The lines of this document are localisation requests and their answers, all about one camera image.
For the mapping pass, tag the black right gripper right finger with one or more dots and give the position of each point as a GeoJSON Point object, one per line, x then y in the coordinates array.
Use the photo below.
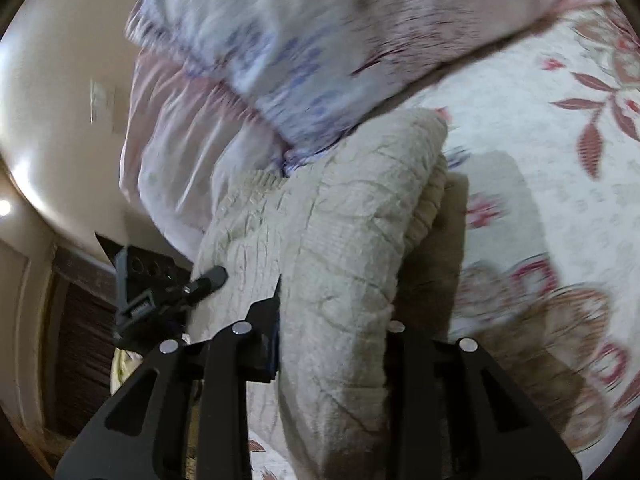
{"type": "Point", "coordinates": [453, 413]}

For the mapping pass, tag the pink striped pillow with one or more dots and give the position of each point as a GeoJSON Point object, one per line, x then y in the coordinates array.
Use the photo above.
{"type": "Point", "coordinates": [187, 138]}

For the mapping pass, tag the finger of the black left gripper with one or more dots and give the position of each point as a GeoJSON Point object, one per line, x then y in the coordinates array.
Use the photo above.
{"type": "Point", "coordinates": [205, 285]}

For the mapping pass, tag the lavender floral pillow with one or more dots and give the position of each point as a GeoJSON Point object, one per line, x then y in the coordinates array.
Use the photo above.
{"type": "Point", "coordinates": [313, 68]}

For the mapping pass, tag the white floral bedsheet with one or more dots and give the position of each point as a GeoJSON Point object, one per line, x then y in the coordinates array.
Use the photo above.
{"type": "Point", "coordinates": [546, 130]}

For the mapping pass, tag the beige cable knit sweater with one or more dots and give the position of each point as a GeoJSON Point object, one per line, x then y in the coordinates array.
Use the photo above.
{"type": "Point", "coordinates": [329, 241]}

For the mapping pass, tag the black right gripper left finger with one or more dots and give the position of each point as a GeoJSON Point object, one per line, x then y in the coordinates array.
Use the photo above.
{"type": "Point", "coordinates": [183, 400]}

